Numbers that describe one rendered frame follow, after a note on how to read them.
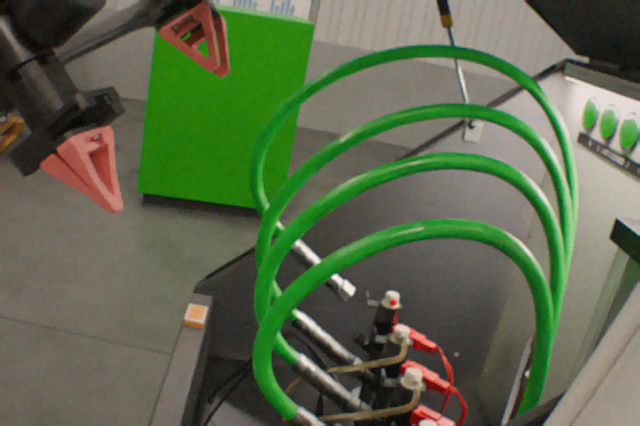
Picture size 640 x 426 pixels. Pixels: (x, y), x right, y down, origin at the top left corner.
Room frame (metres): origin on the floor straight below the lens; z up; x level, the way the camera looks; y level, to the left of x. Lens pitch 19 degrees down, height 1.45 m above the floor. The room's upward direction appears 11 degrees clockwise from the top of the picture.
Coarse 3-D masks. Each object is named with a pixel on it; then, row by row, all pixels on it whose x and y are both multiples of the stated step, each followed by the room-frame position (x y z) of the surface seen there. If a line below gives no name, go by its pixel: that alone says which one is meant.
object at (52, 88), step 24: (24, 72) 0.50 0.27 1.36; (48, 72) 0.51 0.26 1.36; (24, 96) 0.50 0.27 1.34; (48, 96) 0.50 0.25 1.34; (72, 96) 0.52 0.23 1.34; (96, 96) 0.52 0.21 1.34; (24, 120) 0.51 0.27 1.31; (48, 120) 0.49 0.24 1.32; (72, 120) 0.50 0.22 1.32; (24, 144) 0.50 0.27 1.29
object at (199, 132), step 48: (240, 48) 3.80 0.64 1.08; (288, 48) 3.85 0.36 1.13; (192, 96) 3.76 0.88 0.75; (240, 96) 3.81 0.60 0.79; (288, 96) 3.86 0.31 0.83; (144, 144) 3.71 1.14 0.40; (192, 144) 3.76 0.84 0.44; (240, 144) 3.81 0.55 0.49; (288, 144) 3.87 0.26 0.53; (144, 192) 3.72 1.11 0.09; (192, 192) 3.77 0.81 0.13; (240, 192) 3.82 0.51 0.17
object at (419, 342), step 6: (402, 324) 0.65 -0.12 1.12; (414, 330) 0.64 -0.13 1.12; (414, 336) 0.63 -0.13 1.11; (420, 336) 0.63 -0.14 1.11; (414, 342) 0.62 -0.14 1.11; (420, 342) 0.62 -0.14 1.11; (426, 342) 0.62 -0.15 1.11; (432, 342) 0.62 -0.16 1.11; (414, 348) 0.62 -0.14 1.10; (420, 348) 0.62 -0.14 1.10; (426, 348) 0.62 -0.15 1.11; (432, 348) 0.61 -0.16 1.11
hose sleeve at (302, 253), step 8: (296, 248) 0.64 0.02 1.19; (304, 248) 0.64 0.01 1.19; (296, 256) 0.64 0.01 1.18; (304, 256) 0.64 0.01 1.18; (312, 256) 0.64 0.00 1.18; (304, 264) 0.64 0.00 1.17; (312, 264) 0.64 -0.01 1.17; (328, 280) 0.64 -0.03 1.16; (336, 280) 0.64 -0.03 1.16; (336, 288) 0.64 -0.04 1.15
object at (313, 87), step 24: (408, 48) 0.65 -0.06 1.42; (432, 48) 0.65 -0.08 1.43; (456, 48) 0.65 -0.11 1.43; (336, 72) 0.64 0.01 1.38; (504, 72) 0.66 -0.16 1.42; (312, 96) 0.64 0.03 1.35; (552, 120) 0.66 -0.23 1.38; (264, 144) 0.64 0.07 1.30; (576, 192) 0.66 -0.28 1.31; (576, 216) 0.66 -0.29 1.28
